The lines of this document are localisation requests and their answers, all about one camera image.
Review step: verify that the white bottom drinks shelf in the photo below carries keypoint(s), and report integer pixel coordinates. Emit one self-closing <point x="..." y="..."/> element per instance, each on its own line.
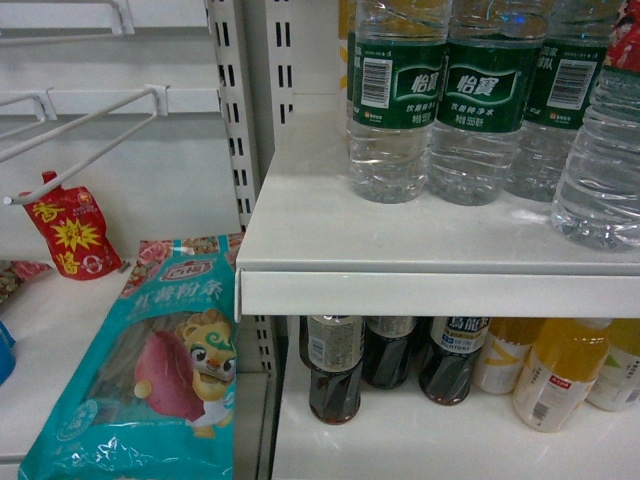
<point x="399" y="434"/>

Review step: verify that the dark oolong tea bottle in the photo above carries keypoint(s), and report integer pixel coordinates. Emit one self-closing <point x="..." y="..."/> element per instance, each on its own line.
<point x="452" y="352"/>

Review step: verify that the water bottle barcode label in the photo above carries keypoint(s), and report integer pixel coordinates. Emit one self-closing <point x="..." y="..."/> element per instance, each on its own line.
<point x="569" y="63"/>
<point x="397" y="73"/>

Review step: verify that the dark tea bottle front left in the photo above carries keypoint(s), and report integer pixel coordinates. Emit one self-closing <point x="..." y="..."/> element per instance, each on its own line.
<point x="335" y="349"/>

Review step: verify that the white water bottle shelf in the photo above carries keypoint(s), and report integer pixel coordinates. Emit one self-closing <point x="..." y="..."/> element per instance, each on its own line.
<point x="428" y="257"/>

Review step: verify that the water bottle green logo label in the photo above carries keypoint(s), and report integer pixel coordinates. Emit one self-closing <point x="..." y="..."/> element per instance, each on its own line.
<point x="491" y="55"/>

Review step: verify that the teal sweet potato noodle bag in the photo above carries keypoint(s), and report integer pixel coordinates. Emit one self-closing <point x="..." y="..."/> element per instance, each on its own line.
<point x="154" y="395"/>

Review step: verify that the yellow drink bottle back left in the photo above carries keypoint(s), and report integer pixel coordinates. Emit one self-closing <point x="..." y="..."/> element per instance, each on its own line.
<point x="505" y="349"/>

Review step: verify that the white slotted shelf upright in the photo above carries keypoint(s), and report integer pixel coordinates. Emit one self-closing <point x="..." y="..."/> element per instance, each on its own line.
<point x="278" y="69"/>

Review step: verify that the red sauce pouch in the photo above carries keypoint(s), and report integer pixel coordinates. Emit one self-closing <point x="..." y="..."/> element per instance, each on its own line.
<point x="75" y="232"/>

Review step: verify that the white wire display hook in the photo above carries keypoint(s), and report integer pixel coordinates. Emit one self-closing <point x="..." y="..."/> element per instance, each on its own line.
<point x="79" y="141"/>

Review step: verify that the yellow drink bottle right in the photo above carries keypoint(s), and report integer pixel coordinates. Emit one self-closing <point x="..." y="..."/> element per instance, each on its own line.
<point x="617" y="385"/>

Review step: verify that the yellow drink bottle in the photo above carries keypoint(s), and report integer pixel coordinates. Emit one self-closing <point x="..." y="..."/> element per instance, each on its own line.
<point x="617" y="385"/>
<point x="505" y="349"/>

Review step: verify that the dark tea bottle middle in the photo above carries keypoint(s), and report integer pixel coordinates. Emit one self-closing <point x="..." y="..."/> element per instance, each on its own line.
<point x="387" y="350"/>

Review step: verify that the orange juice bottle front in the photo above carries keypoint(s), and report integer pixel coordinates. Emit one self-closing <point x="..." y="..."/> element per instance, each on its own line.
<point x="560" y="370"/>

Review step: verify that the clear water bottle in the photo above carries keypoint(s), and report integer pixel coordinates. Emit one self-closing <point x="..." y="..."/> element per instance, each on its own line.
<point x="596" y="202"/>

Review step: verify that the water bottle barcode label left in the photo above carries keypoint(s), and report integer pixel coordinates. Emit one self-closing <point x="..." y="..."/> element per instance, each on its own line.
<point x="397" y="73"/>

